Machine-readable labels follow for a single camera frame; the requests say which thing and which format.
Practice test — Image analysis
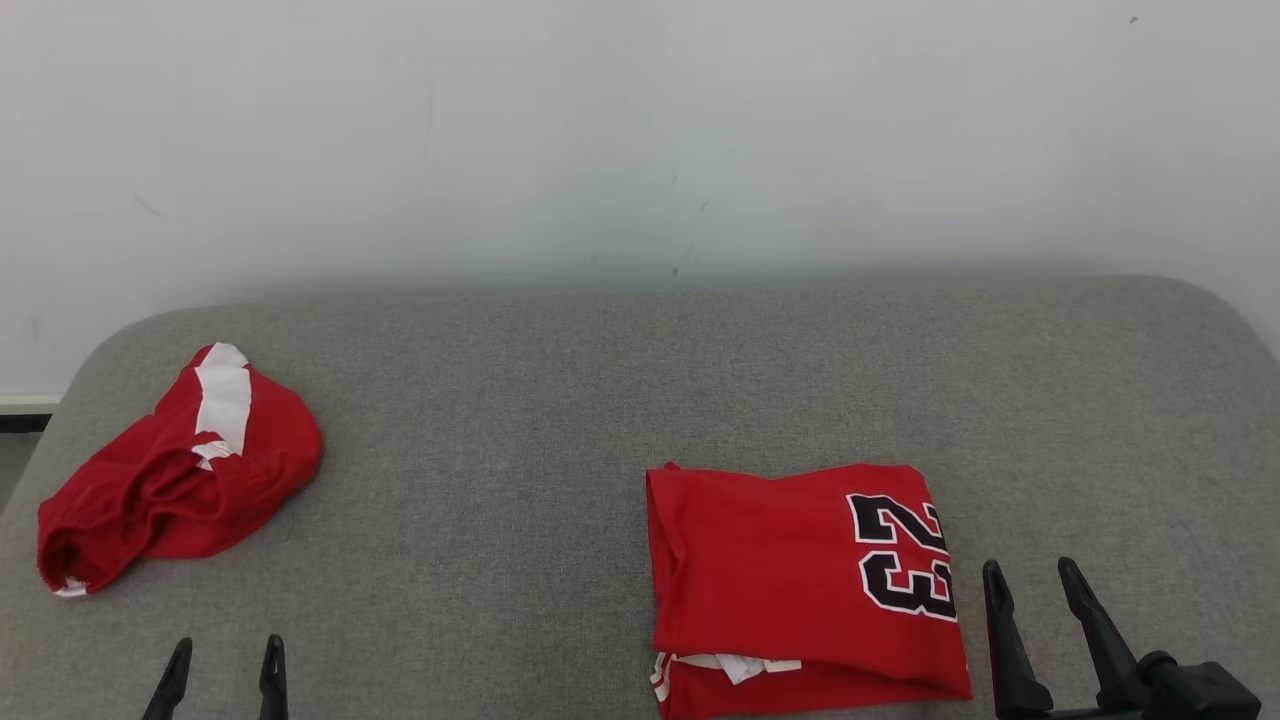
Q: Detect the red shorts white stripe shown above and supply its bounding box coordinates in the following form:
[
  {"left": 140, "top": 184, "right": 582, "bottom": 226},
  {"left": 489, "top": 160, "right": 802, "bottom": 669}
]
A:
[{"left": 37, "top": 343, "right": 324, "bottom": 599}]

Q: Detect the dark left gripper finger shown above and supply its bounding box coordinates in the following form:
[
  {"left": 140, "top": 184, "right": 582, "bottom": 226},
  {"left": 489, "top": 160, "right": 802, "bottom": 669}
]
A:
[
  {"left": 142, "top": 637, "right": 193, "bottom": 720},
  {"left": 259, "top": 634, "right": 289, "bottom": 720}
]

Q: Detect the white and black skirting board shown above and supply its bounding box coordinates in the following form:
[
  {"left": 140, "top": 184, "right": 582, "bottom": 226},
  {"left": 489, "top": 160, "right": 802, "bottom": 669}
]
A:
[{"left": 0, "top": 393, "right": 63, "bottom": 433}]

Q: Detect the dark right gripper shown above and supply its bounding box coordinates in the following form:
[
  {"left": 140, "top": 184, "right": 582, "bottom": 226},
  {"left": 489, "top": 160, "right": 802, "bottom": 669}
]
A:
[{"left": 982, "top": 557, "right": 1147, "bottom": 720}]

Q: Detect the red jersey number 23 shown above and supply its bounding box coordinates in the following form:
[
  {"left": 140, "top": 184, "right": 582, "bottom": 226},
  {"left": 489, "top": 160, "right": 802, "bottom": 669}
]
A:
[{"left": 645, "top": 461, "right": 973, "bottom": 720}]

